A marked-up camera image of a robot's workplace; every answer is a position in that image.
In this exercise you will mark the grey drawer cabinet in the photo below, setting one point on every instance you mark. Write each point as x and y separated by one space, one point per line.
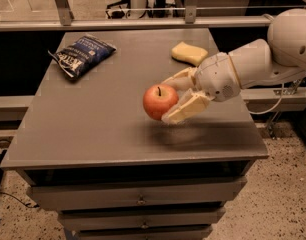
90 153

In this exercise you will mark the metal railing frame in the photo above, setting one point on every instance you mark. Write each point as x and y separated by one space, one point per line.
85 15

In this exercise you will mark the yellow sponge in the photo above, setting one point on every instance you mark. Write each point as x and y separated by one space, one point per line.
188 53

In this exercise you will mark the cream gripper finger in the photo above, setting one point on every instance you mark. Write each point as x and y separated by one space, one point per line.
190 104
183 80

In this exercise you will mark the red apple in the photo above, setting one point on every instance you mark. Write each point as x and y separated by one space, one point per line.
158 99

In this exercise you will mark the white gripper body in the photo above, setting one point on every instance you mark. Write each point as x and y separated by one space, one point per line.
215 76

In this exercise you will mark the blue chip bag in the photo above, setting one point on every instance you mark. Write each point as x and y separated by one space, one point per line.
82 55

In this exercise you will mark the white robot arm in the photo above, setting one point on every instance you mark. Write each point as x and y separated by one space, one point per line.
278 59

